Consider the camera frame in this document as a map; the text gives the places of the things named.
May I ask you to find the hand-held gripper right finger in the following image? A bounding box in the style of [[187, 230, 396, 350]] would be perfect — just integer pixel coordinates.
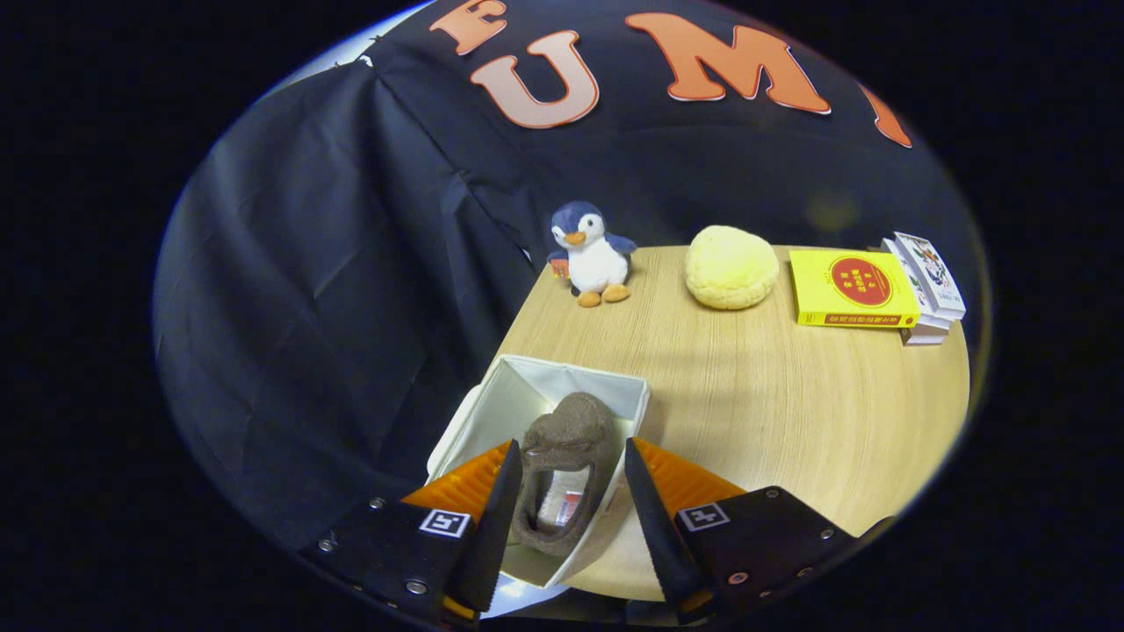
[[623, 437, 870, 626]]

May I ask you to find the yellow book with red circle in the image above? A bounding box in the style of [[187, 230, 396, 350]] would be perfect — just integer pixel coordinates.
[[789, 249, 921, 329]]

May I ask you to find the black backdrop cloth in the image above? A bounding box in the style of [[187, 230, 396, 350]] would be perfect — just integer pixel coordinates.
[[154, 0, 989, 563]]

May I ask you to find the yellow plush bun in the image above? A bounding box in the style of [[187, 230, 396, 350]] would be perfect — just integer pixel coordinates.
[[684, 226, 781, 311]]

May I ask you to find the beige fabric storage box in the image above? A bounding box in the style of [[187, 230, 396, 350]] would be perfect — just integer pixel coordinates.
[[424, 354, 652, 589]]

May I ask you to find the blue white penguin plush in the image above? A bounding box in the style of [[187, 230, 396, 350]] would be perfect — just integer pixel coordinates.
[[546, 201, 638, 308]]

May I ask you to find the white illustrated book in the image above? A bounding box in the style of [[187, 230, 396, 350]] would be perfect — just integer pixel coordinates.
[[893, 232, 967, 321]]

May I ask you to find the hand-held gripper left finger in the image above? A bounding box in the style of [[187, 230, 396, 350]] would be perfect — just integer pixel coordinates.
[[299, 440, 524, 626]]

